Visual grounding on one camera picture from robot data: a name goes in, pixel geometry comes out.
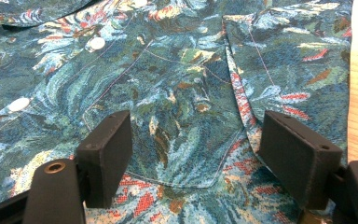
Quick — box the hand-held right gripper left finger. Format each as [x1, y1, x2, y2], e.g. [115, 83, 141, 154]
[76, 109, 133, 209]

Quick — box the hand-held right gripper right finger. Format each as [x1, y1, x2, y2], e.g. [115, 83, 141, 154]
[257, 110, 344, 211]

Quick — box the teal floral shirt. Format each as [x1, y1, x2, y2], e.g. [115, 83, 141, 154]
[0, 0, 353, 224]

